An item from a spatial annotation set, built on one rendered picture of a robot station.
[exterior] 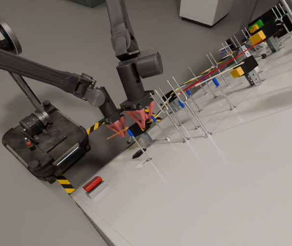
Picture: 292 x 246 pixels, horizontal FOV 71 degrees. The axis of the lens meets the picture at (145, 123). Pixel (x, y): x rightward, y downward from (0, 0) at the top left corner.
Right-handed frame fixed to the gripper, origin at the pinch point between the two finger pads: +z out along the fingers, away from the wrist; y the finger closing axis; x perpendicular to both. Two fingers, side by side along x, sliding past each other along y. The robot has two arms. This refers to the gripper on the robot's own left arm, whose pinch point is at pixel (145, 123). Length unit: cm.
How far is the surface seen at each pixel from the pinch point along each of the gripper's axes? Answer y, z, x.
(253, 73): 14.0, -8.5, -29.2
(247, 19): 92, -13, -8
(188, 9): 326, -28, 145
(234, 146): -16.1, -7.7, -33.7
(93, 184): -23.7, 5.5, 2.6
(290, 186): -26, -12, -42
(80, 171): 16, 67, 117
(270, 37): 48, -10, -27
